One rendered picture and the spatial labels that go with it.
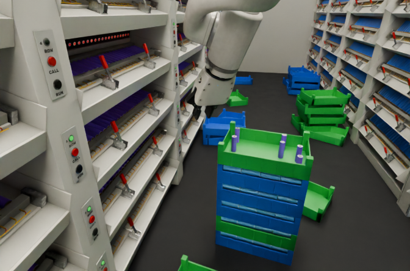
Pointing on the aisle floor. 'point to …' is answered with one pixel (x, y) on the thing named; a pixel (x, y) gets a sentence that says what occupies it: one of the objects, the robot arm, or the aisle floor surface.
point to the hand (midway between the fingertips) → (202, 111)
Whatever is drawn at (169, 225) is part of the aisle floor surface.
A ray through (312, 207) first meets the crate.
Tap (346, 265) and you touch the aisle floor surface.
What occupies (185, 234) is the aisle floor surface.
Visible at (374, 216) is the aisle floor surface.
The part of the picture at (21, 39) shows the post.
